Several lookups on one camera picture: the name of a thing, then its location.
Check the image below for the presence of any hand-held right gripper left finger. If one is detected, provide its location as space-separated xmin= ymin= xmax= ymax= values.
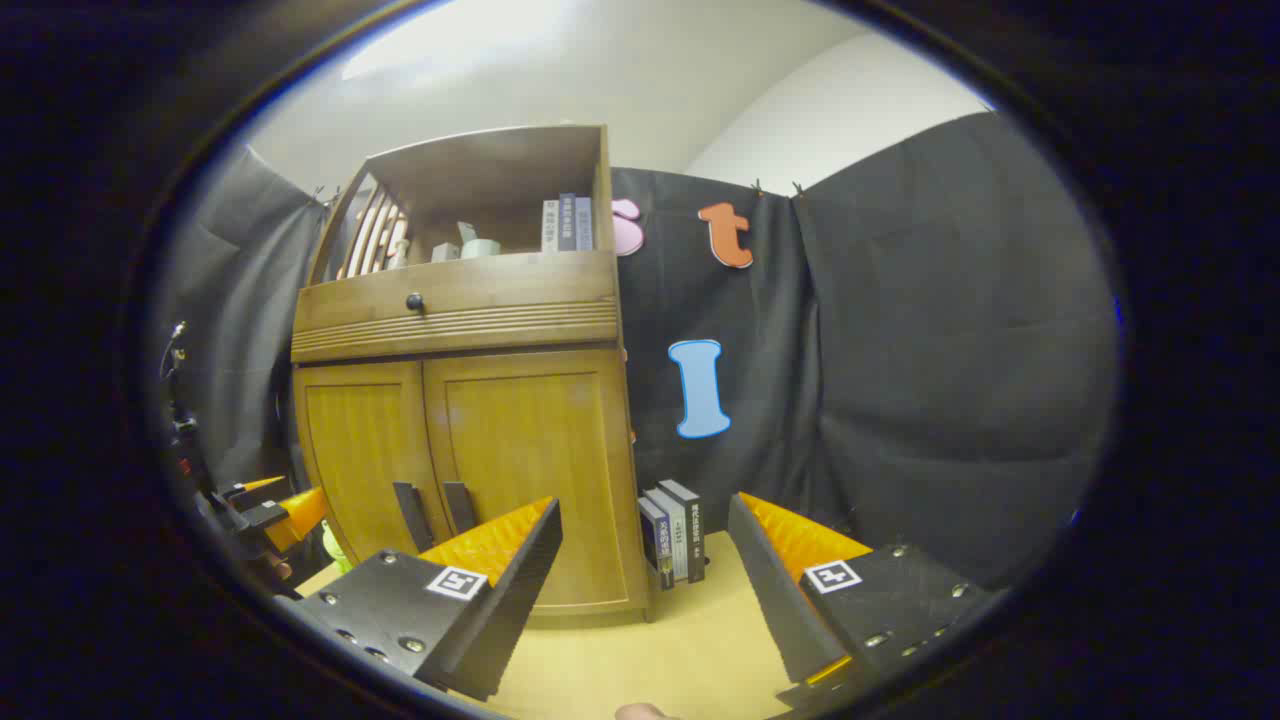
xmin=285 ymin=495 xmax=564 ymax=703

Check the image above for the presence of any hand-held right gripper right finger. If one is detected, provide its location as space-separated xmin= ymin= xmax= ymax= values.
xmin=727 ymin=492 xmax=1001 ymax=713

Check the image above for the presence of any wooden cabinet door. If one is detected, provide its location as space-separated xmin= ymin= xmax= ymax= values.
xmin=293 ymin=360 xmax=451 ymax=571
xmin=422 ymin=348 xmax=641 ymax=611

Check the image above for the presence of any wooden double-door shoe cabinet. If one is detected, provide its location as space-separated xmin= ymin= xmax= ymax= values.
xmin=290 ymin=124 xmax=651 ymax=626

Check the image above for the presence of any black standing book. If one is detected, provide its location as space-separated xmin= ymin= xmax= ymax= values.
xmin=658 ymin=480 xmax=707 ymax=584

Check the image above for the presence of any dark blue standing book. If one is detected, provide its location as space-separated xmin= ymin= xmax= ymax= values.
xmin=638 ymin=497 xmax=673 ymax=591

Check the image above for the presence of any black backdrop cloth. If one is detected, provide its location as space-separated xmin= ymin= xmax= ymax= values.
xmin=150 ymin=110 xmax=1121 ymax=591

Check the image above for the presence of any wooden drawer with black knob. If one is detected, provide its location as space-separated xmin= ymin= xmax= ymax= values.
xmin=292 ymin=252 xmax=621 ymax=363

